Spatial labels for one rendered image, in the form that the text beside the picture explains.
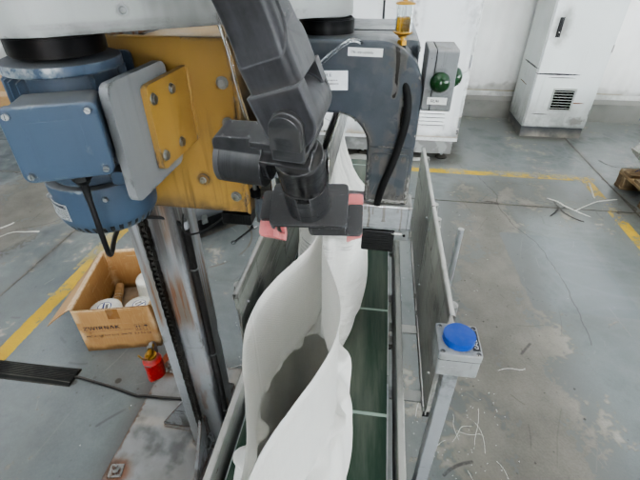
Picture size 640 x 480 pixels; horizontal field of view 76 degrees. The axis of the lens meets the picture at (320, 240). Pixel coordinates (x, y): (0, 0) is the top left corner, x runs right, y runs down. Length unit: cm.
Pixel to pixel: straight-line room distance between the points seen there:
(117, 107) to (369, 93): 36
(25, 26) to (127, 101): 12
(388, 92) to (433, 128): 294
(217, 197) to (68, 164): 32
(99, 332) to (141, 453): 58
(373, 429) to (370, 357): 24
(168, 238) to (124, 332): 106
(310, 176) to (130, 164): 27
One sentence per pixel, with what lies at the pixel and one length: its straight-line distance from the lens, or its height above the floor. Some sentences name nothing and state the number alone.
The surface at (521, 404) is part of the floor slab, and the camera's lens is 190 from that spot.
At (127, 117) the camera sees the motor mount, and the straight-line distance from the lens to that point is 62.
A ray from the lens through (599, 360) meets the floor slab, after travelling 222.
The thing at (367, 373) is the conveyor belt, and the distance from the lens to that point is 134.
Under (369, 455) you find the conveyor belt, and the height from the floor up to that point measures 38.
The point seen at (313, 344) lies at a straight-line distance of 91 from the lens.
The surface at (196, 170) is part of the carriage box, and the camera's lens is 82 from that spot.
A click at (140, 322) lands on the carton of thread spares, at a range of 196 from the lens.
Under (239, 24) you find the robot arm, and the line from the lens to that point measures 40.
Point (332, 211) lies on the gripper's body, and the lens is 54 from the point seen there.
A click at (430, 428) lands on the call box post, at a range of 106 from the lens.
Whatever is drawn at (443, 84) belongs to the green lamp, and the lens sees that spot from 68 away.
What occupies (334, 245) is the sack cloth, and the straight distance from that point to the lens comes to 113.
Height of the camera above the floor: 144
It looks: 35 degrees down
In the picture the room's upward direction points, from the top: straight up
